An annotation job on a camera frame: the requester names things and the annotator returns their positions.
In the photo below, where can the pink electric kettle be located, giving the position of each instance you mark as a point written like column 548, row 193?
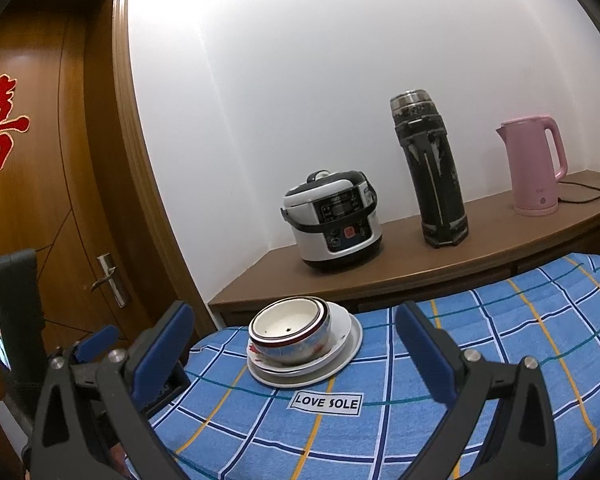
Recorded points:
column 530, row 170

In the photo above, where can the red paper door decoration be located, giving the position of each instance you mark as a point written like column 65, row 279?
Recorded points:
column 5, row 125

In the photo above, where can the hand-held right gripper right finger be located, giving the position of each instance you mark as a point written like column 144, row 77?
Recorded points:
column 425, row 355

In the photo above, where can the plain white plate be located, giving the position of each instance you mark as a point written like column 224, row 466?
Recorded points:
column 352, row 335

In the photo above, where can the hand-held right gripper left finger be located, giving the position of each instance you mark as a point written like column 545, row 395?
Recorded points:
column 165, row 350

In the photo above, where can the wooden door frame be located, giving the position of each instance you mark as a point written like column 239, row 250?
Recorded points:
column 130, row 135

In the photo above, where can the white and black rice cooker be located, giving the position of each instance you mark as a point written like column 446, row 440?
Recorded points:
column 310, row 240

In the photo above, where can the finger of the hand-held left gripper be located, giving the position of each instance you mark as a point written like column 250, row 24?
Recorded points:
column 172, row 377
column 97, row 342

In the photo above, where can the brown wooden cabinet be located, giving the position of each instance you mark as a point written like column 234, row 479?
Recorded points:
column 290, row 285

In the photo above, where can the blue plaid blanket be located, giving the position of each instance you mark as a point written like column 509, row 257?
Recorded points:
column 330, row 440

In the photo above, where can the brown wooden door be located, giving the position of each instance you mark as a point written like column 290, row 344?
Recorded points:
column 45, row 210

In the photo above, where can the stainless steel bowl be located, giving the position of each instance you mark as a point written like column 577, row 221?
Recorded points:
column 290, row 355

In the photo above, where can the black thermos flask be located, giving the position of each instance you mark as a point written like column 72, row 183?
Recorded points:
column 435, row 185

